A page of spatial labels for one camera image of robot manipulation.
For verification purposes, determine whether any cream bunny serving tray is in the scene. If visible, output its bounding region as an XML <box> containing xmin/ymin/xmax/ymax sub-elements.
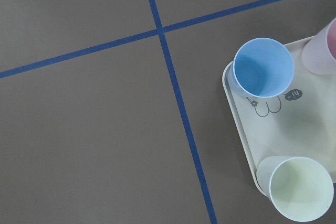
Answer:
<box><xmin>222</xmin><ymin>37</ymin><xmax>335</xmax><ymax>185</ymax></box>

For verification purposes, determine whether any light blue plastic cup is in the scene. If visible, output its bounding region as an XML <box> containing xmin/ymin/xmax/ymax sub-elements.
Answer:
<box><xmin>228</xmin><ymin>38</ymin><xmax>295</xmax><ymax>98</ymax></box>

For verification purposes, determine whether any pink plastic cup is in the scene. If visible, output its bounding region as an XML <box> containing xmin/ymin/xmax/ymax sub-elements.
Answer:
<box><xmin>301</xmin><ymin>18</ymin><xmax>335</xmax><ymax>74</ymax></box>

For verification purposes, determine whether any cream plastic cup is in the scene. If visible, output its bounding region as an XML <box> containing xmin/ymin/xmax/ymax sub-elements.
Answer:
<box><xmin>256</xmin><ymin>156</ymin><xmax>334</xmax><ymax>222</ymax></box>

